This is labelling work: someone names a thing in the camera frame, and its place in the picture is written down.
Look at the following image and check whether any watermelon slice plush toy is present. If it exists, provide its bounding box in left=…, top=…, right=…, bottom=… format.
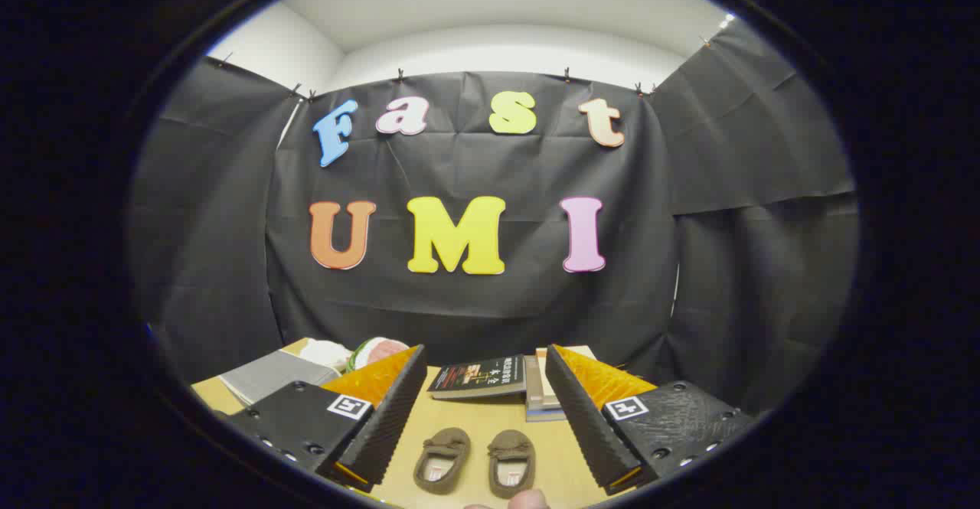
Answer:
left=348, top=337, right=410, bottom=372

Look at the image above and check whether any white plush toy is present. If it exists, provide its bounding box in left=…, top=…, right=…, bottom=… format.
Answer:
left=297, top=338, right=353, bottom=372

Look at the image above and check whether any grey cover book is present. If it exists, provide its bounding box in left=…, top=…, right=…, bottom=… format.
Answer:
left=524, top=356, right=546, bottom=412

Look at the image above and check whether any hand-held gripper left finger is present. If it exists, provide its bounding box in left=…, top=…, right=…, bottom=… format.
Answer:
left=222, top=344, right=428, bottom=493

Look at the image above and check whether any grey fabric storage box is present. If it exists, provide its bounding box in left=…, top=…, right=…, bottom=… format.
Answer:
left=218, top=350, right=341, bottom=406

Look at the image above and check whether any brown fuzzy slipper shoe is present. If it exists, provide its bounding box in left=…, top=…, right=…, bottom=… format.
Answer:
left=488, top=429, right=537, bottom=500
left=413, top=427, right=472, bottom=494

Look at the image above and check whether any black cover book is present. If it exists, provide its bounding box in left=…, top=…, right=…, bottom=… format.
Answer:
left=427, top=354, right=528, bottom=401

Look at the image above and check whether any black backdrop cloth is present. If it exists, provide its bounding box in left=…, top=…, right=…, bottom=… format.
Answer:
left=126, top=19, right=860, bottom=418

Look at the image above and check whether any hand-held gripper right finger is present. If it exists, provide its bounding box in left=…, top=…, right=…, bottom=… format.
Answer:
left=545, top=344, right=759, bottom=494

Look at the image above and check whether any tan cover book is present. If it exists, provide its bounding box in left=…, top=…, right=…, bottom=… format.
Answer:
left=536, top=345, right=596, bottom=410

